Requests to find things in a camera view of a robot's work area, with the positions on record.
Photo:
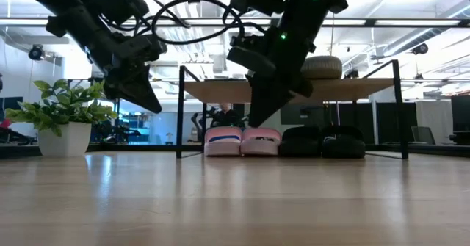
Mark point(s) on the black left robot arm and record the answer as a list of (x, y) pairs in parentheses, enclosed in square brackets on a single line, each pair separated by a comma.
[(69, 22)]

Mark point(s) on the grey slide sandal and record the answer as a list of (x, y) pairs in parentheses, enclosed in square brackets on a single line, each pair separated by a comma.
[(323, 68)]

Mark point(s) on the overhead LED light bar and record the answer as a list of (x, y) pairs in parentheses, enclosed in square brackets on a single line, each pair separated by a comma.
[(404, 22)]

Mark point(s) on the grey office chair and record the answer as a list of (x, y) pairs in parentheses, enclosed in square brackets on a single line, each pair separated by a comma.
[(422, 135)]

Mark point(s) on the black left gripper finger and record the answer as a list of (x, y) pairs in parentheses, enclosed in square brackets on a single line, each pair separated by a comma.
[(123, 88), (147, 88)]

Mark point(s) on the background black robot arm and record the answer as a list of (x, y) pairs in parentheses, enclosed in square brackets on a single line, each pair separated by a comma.
[(202, 117)]

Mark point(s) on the green potted plant white pot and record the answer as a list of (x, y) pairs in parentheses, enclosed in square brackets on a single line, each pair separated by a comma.
[(66, 139)]

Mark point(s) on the black room divider panel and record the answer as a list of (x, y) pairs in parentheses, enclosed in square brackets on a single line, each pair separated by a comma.
[(389, 123)]

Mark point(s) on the white curtain panel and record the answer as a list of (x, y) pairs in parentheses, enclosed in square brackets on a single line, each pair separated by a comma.
[(437, 115)]

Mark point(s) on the person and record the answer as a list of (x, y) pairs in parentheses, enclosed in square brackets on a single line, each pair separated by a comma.
[(225, 117)]

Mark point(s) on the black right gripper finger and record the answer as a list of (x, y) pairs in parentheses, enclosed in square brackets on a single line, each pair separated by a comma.
[(268, 103), (251, 60)]

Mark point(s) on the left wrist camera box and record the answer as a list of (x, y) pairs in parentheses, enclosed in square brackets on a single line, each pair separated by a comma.
[(121, 1)]

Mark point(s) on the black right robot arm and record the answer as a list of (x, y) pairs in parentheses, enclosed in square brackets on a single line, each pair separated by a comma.
[(301, 0)]

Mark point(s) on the wooden shelf with black frame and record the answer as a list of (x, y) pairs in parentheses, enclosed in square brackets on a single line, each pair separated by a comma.
[(220, 90)]

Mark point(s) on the pink slide sandal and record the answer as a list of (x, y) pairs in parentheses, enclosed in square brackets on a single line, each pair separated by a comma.
[(222, 148), (260, 148)]

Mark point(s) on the black ceiling track light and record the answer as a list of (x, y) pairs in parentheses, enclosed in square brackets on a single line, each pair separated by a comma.
[(36, 52), (420, 49), (352, 74)]

